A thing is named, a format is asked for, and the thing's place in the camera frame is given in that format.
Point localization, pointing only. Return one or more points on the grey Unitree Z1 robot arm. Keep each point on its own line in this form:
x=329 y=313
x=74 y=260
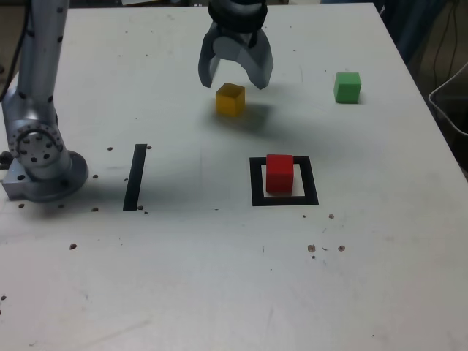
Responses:
x=40 y=73

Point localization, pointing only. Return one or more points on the yellow cube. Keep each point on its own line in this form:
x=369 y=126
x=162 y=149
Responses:
x=229 y=102

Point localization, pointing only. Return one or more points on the black tape square outline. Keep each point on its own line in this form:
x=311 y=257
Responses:
x=256 y=183

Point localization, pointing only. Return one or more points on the green cube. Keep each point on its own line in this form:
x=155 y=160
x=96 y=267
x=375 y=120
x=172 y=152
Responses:
x=346 y=89

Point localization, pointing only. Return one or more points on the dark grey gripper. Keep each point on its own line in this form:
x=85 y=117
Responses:
x=237 y=32

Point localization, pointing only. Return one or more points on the red cube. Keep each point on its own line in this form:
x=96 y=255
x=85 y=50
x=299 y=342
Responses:
x=279 y=175

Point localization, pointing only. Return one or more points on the black tape strip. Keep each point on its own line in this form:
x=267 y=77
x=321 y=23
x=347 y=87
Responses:
x=134 y=179

